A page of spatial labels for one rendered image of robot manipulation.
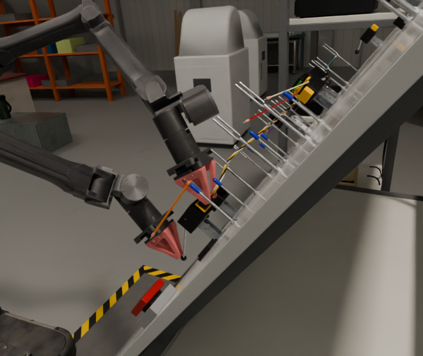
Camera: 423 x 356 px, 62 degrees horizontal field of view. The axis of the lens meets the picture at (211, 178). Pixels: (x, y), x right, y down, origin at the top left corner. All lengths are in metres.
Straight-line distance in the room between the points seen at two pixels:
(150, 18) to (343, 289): 10.60
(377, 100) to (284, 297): 0.82
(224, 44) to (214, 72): 0.31
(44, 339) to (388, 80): 1.80
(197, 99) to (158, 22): 10.46
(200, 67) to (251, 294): 3.31
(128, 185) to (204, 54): 3.46
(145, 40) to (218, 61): 7.54
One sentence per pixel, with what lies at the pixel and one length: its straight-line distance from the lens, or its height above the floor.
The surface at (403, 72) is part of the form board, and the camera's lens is 0.26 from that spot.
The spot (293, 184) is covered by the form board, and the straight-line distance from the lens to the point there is 0.30.
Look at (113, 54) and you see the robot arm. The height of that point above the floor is 1.44.
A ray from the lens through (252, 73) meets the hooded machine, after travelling 6.38.
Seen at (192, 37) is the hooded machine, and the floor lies 1.27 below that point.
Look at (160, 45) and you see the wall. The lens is 11.19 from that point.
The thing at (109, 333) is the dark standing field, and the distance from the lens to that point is 2.13.
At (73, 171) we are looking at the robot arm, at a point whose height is 1.24.
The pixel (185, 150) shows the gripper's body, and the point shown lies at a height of 1.27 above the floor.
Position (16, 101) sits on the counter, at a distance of 6.32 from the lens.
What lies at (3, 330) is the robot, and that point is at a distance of 2.05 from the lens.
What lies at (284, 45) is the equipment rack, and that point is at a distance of 1.56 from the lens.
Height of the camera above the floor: 1.52
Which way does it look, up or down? 25 degrees down
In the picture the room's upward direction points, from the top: 5 degrees counter-clockwise
